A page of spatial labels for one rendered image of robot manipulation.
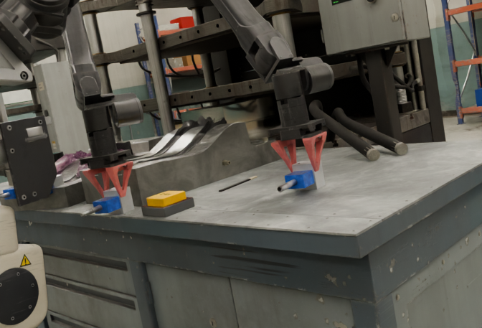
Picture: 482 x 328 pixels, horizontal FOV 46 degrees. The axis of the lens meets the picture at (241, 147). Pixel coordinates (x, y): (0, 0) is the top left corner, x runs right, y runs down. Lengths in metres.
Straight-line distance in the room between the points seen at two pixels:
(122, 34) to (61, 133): 4.10
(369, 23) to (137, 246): 1.00
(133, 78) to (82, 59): 8.16
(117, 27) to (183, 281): 8.42
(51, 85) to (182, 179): 4.41
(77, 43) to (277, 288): 0.74
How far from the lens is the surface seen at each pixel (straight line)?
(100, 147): 1.26
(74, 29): 1.43
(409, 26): 1.82
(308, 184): 1.11
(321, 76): 1.15
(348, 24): 1.88
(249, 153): 1.53
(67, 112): 5.75
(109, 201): 1.25
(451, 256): 1.13
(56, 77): 5.75
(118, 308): 1.54
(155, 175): 1.33
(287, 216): 0.97
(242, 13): 1.18
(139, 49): 2.60
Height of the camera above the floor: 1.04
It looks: 6 degrees down
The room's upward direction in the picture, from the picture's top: 10 degrees counter-clockwise
